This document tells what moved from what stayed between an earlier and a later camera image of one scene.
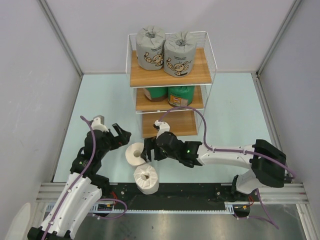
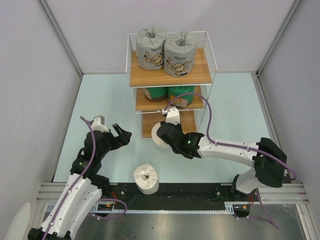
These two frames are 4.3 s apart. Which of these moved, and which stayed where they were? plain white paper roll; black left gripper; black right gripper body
Moved: plain white paper roll; black right gripper body
Stayed: black left gripper
